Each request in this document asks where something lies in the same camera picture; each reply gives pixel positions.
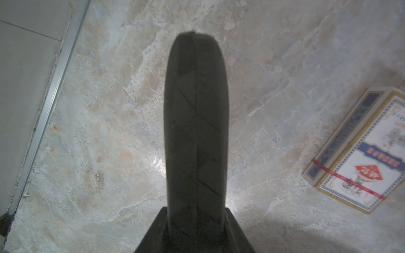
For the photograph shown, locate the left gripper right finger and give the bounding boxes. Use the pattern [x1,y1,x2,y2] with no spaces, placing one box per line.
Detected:
[196,34,254,253]

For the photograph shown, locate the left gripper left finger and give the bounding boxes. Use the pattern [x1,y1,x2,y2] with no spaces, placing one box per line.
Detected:
[136,32,198,253]

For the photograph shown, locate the playing card box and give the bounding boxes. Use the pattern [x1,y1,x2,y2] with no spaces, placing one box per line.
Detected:
[302,87,405,214]

